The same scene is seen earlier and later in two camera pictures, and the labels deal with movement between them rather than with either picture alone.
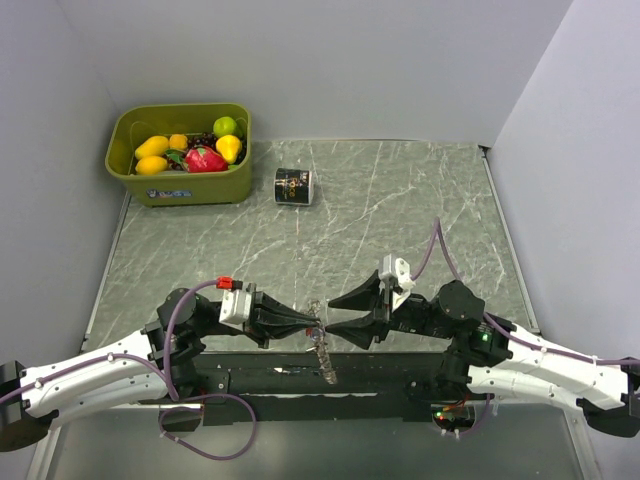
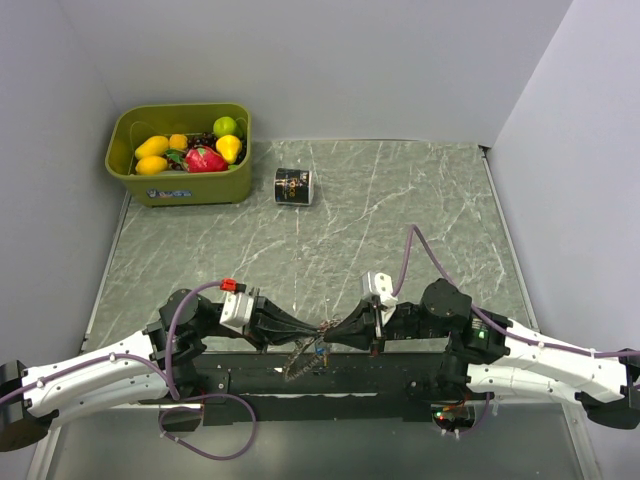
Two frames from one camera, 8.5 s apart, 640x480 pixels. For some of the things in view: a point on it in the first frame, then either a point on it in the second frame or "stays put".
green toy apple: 224,126 stays put
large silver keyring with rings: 317,335 -> 311,353
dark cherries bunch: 202,139 stays put
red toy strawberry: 203,159 stays put
